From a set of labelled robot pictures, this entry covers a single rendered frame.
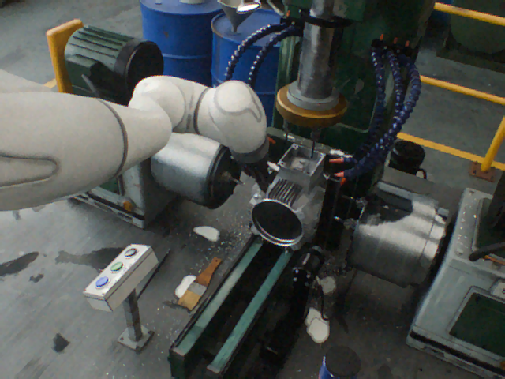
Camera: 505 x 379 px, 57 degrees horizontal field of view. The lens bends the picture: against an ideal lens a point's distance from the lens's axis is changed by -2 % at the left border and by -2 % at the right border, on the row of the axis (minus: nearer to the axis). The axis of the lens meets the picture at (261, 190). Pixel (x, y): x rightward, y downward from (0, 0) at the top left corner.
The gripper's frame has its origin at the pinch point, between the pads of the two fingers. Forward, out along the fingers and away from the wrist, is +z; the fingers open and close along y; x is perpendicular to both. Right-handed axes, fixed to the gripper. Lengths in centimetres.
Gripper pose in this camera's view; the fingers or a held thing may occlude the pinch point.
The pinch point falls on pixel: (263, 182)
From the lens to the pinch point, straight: 126.0
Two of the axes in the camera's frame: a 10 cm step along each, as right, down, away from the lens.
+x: -4.2, 8.6, -2.9
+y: -9.0, -3.4, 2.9
